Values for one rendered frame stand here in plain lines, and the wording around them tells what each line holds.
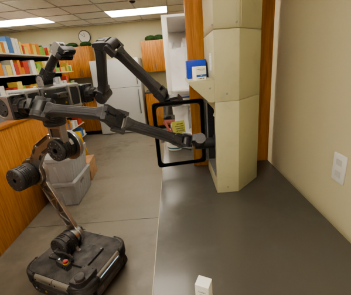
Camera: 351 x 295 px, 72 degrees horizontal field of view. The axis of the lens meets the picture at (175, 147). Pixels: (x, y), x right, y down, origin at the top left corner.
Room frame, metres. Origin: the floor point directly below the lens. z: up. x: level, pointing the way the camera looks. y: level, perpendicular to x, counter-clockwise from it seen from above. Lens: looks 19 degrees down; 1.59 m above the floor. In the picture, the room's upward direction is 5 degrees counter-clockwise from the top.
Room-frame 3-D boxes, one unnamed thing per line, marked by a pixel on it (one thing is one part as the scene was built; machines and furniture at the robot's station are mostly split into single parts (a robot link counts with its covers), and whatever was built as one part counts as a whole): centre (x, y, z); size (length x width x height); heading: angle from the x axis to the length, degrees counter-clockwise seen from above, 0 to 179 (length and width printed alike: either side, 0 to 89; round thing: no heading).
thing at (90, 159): (3.55, 1.48, 0.14); 0.41 x 0.32 x 0.28; 5
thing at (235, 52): (1.26, -0.33, 1.33); 0.32 x 0.25 x 0.77; 179
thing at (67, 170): (2.94, 1.45, 0.49); 0.60 x 0.42 x 0.33; 179
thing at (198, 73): (1.18, -0.14, 1.54); 0.05 x 0.05 x 0.06; 16
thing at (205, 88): (1.26, -0.14, 1.46); 0.32 x 0.11 x 0.10; 179
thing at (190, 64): (1.34, -0.14, 1.56); 0.10 x 0.10 x 0.09; 89
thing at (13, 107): (1.22, 0.73, 1.45); 0.09 x 0.08 x 0.12; 156
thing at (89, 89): (1.68, 0.53, 1.45); 0.09 x 0.08 x 0.12; 156
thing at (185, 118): (1.39, -0.04, 1.19); 0.30 x 0.01 x 0.40; 96
